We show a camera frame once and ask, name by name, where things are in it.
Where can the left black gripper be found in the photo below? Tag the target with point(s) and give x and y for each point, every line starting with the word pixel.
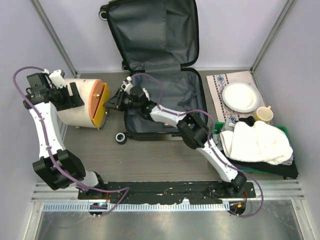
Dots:
pixel 74 100

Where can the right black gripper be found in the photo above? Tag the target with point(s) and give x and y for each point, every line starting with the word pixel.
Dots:
pixel 115 102

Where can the orange swing lid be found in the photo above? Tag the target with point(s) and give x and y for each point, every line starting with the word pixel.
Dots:
pixel 100 93

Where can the white cylindrical bin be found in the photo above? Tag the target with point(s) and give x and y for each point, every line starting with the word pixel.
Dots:
pixel 90 91

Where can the black white astronaut suitcase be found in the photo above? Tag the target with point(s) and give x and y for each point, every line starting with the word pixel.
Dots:
pixel 159 43

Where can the grey garment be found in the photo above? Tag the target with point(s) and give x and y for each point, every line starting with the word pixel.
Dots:
pixel 226 129

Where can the white towel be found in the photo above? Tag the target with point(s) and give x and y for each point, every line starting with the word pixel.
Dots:
pixel 258 143

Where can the black garment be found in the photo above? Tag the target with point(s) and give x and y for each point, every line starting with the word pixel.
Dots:
pixel 286 170

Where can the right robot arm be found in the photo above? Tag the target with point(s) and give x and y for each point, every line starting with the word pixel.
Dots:
pixel 193 130

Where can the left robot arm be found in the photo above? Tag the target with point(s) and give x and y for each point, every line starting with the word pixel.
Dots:
pixel 57 166

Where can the patterned placemat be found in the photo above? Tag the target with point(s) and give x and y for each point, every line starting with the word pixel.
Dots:
pixel 218 82

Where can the white paper plate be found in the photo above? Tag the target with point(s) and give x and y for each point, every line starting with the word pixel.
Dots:
pixel 241 97

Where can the yellow cup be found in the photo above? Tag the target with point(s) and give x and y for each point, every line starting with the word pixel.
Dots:
pixel 263 114

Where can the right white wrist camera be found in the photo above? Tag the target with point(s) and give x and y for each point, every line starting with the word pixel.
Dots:
pixel 127 85

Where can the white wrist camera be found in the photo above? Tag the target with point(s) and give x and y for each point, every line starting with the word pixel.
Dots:
pixel 56 78
pixel 127 85

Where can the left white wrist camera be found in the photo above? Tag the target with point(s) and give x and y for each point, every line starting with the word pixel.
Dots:
pixel 56 78

